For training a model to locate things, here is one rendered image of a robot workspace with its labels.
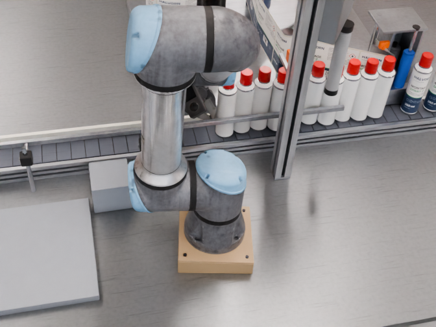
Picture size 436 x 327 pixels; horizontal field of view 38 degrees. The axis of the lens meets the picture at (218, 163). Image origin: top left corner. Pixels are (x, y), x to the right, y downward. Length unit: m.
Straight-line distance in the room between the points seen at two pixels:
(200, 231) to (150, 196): 0.19
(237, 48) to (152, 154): 0.32
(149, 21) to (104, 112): 0.89
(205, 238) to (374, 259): 0.44
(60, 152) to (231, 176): 0.57
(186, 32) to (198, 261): 0.63
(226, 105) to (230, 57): 0.61
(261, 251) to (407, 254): 0.37
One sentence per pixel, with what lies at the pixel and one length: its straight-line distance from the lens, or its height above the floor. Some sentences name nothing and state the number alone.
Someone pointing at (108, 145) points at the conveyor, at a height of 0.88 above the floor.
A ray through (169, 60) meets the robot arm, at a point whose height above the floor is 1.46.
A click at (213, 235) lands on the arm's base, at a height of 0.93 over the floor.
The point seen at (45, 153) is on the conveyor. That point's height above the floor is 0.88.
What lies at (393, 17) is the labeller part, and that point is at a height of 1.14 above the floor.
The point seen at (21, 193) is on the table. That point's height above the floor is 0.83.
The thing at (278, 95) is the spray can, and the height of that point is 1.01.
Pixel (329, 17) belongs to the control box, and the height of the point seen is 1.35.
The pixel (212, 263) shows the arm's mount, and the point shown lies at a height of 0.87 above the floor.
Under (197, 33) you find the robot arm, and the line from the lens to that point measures 1.08.
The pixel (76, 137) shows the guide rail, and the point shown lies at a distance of 1.68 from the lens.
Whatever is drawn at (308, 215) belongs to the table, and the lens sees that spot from 1.69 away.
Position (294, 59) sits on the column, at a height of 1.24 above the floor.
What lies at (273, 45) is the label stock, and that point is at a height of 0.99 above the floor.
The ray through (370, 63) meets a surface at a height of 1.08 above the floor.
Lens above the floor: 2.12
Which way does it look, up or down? 46 degrees down
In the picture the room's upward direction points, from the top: 4 degrees clockwise
